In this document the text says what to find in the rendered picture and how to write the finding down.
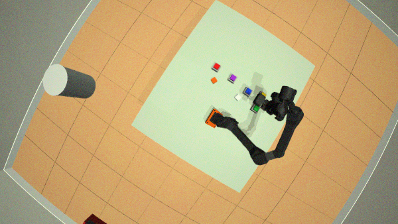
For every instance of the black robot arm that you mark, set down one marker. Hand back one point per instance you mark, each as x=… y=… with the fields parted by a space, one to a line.
x=284 y=106

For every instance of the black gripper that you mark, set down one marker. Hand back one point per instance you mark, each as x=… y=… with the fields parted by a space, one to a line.
x=260 y=99

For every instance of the small white block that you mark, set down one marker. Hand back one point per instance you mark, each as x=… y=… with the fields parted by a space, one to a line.
x=237 y=97

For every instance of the blue button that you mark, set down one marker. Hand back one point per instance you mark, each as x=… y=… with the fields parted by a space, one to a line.
x=247 y=91

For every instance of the green button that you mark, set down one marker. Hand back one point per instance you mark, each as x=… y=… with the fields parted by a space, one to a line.
x=255 y=108

